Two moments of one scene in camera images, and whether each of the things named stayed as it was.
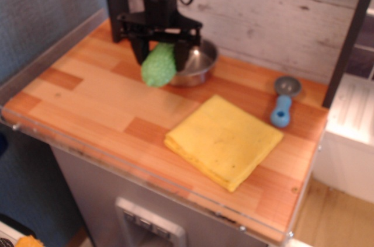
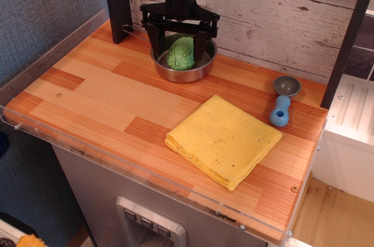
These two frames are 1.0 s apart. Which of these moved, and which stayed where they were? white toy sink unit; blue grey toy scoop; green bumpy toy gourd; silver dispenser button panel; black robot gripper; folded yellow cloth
Moved: green bumpy toy gourd; black robot gripper
Stayed: folded yellow cloth; white toy sink unit; silver dispenser button panel; blue grey toy scoop
